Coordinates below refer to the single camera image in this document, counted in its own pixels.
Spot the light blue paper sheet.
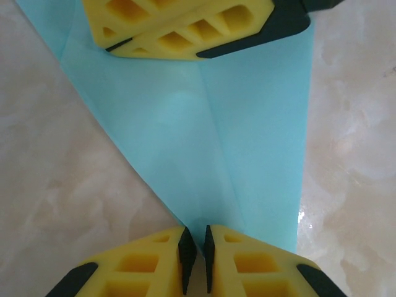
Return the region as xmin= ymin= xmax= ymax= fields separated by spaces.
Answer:
xmin=15 ymin=0 xmax=313 ymax=257

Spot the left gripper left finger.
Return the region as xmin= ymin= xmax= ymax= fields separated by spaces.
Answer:
xmin=46 ymin=225 xmax=199 ymax=297

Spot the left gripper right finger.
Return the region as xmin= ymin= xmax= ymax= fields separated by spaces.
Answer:
xmin=204 ymin=224 xmax=347 ymax=297

